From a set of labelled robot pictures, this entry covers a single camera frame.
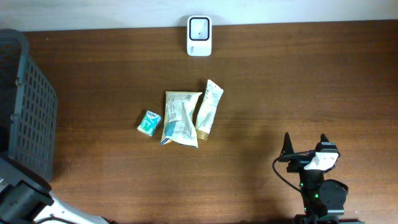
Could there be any grey plastic mesh basket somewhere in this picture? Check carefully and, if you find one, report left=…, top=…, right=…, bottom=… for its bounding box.
left=1, top=29, right=58, bottom=181

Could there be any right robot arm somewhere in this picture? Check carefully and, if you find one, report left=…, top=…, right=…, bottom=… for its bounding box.
left=272, top=133, right=361, bottom=224

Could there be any white tube gold cap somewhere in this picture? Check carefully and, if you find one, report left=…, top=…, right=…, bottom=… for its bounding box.
left=195, top=80, right=224, bottom=141

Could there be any black cable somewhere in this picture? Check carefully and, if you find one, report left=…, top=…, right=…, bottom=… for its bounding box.
left=34, top=214, right=75, bottom=224
left=272, top=151, right=317, bottom=224

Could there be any left black cable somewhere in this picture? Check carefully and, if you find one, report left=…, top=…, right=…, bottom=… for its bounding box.
left=34, top=214, right=75, bottom=224

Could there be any white barcode scanner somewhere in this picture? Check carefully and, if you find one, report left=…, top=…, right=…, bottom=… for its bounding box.
left=187, top=16, right=213, bottom=57

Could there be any yellow white snack bag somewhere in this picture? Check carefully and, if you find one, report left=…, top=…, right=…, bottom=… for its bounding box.
left=159, top=91, right=201, bottom=148

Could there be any right black cable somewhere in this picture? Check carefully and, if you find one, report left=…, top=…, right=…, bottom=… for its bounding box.
left=272, top=151, right=317, bottom=224

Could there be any teal tissue pack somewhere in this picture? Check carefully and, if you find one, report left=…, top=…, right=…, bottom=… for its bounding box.
left=137, top=110, right=162, bottom=136

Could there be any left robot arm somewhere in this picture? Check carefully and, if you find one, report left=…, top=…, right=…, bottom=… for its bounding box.
left=1, top=156, right=112, bottom=224

